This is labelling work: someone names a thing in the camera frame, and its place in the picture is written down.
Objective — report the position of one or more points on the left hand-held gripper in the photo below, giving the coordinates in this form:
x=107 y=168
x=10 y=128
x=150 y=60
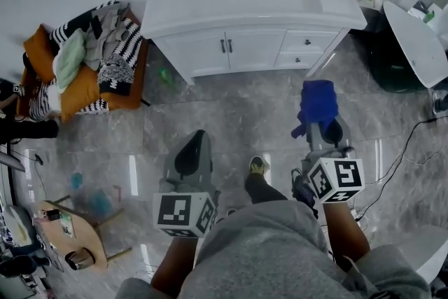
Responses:
x=175 y=213

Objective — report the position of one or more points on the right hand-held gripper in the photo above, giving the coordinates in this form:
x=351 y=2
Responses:
x=336 y=178

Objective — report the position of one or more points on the blue cloth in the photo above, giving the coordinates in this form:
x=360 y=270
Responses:
x=318 y=101

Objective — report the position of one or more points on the white cabinet door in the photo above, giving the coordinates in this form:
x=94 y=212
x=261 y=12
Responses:
x=255 y=49
x=196 y=52

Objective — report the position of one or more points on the person's left forearm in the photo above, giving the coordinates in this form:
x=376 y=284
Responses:
x=175 y=266

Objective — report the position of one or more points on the person's right forearm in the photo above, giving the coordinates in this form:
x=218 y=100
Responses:
x=344 y=231

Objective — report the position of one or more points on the mint green cloth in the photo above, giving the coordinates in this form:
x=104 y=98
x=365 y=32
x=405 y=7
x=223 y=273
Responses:
x=70 y=59

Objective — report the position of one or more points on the black yellow shoe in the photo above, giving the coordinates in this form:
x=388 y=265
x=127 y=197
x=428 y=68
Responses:
x=258 y=166

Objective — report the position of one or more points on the person's right trouser leg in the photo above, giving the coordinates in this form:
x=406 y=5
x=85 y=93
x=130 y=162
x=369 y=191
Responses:
x=262 y=190

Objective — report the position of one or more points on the green plastic object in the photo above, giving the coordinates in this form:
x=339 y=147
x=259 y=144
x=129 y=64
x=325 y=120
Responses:
x=167 y=77

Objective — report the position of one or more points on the dark green tub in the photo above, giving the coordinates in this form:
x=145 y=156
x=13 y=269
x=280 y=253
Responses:
x=395 y=70

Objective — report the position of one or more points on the teal plastic object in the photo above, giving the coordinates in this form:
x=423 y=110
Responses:
x=101 y=203
x=76 y=181

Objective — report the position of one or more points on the person's grey sweatshirt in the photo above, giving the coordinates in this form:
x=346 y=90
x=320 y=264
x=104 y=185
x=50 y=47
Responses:
x=262 y=255

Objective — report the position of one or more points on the speckled black white knit blanket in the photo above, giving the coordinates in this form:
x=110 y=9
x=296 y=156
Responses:
x=115 y=75

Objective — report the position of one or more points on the round wooden table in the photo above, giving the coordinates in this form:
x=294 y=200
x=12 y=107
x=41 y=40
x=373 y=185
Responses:
x=84 y=234

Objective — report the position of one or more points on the orange sofa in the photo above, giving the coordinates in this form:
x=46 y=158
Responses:
x=80 y=94

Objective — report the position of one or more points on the black white zigzag blanket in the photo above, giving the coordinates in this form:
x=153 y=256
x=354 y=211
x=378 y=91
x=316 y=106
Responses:
x=131 y=40

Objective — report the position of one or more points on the metallic cup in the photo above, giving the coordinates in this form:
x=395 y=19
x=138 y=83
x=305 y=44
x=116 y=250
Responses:
x=80 y=259

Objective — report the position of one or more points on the grey clothing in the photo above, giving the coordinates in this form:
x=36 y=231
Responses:
x=105 y=45

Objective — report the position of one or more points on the orange cushion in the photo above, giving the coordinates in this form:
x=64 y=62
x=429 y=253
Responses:
x=38 y=49

